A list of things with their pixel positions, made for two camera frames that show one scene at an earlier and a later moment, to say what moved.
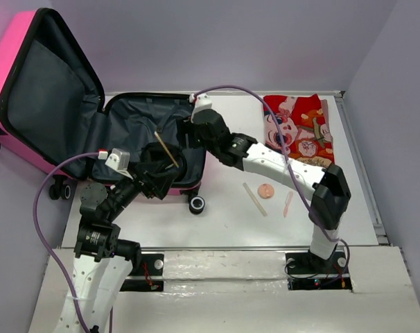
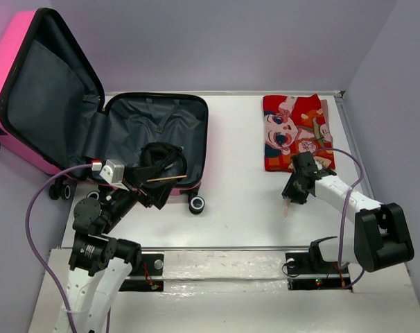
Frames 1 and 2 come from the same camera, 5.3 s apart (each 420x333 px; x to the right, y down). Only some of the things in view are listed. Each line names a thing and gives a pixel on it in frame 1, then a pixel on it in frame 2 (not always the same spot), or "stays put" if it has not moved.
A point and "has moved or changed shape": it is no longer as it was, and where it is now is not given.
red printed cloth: x=305 y=127 stays put
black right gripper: x=184 y=128 to x=289 y=191
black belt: x=154 y=156 stays put
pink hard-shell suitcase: x=48 y=111 stays put
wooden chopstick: x=166 y=148 has moved or changed shape
